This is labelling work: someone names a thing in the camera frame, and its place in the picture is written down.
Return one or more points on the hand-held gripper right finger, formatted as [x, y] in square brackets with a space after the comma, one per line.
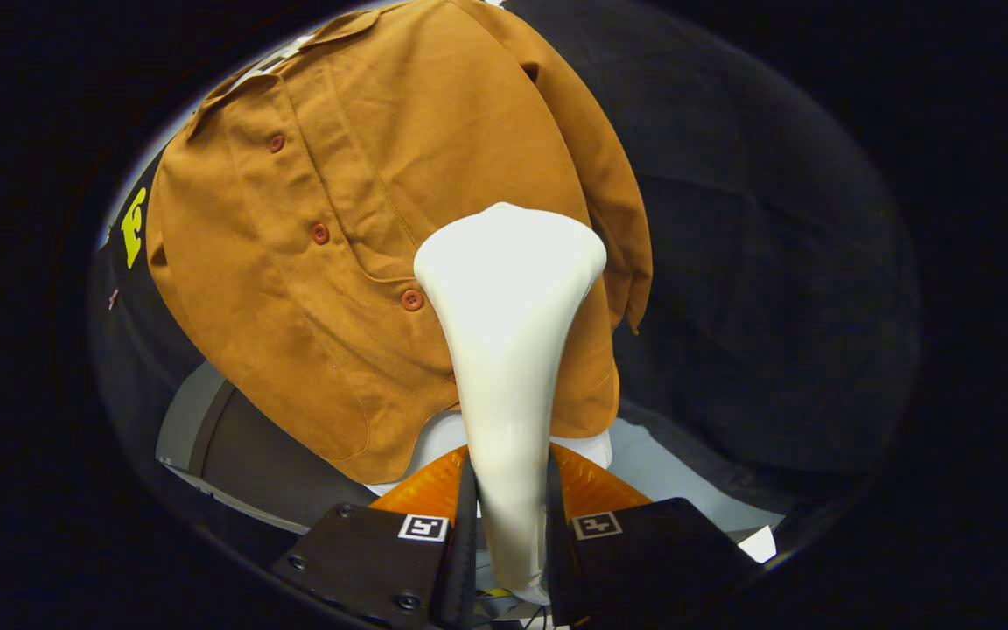
[556, 569]

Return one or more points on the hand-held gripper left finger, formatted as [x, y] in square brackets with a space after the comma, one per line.
[465, 560]

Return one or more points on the white garment steamer head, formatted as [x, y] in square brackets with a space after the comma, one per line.
[508, 350]

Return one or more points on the orange button shirt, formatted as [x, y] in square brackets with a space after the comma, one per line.
[311, 332]

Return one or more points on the white sheet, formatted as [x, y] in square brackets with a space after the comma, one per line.
[758, 544]

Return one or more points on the grey cabinet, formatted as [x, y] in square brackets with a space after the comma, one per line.
[250, 455]

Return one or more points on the black backdrop cloth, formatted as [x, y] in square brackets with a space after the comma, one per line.
[775, 262]

